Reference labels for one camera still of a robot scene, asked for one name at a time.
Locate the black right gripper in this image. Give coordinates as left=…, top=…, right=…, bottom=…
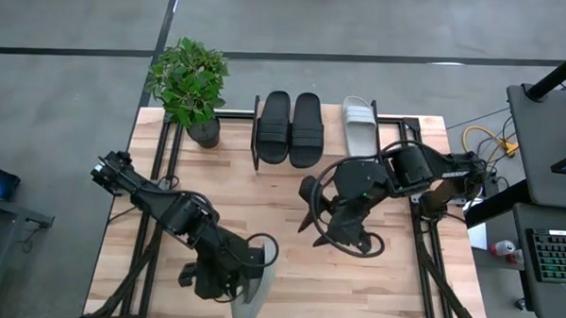
left=297, top=199, right=375, bottom=253

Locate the grey rubber slide sandal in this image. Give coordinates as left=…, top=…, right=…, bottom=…
left=228, top=236, right=280, bottom=318
left=340, top=95, right=380, bottom=162

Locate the black rubber slide sandal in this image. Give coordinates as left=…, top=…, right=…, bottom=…
left=256, top=90, right=293, bottom=166
left=288, top=92, right=326, bottom=171

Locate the wooden shelf black metal frame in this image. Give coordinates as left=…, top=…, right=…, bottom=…
left=249, top=94, right=381, bottom=176

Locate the white box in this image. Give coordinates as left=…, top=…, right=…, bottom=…
left=466, top=221, right=491, bottom=252

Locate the red white drink can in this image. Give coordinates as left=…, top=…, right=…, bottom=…
left=489, top=239, right=518, bottom=259

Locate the green potted plant black pot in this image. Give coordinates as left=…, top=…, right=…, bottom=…
left=142, top=34, right=231, bottom=150

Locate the black metal side stand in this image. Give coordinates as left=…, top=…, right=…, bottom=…
left=0, top=195, right=56, bottom=318

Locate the grey desk with keyboard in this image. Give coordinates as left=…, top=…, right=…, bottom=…
left=508, top=202, right=566, bottom=318

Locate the grey desk with tablet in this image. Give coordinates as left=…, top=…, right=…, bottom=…
left=501, top=82, right=566, bottom=210

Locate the backlit rainbow keyboard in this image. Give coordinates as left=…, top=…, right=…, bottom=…
left=524, top=227, right=566, bottom=285

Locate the black slanted pole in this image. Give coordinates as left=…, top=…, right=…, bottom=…
left=524, top=42, right=566, bottom=103

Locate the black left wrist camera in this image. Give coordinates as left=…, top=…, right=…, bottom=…
left=177, top=261, right=199, bottom=290

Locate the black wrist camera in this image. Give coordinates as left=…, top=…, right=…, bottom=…
left=298, top=175, right=334, bottom=213
left=177, top=261, right=199, bottom=290

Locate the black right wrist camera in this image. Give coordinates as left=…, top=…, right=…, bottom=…
left=298, top=175, right=334, bottom=213

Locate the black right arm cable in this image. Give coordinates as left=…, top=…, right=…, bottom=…
left=307, top=136, right=391, bottom=259

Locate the yellow cable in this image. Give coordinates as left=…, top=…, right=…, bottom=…
left=460, top=125, right=521, bottom=164

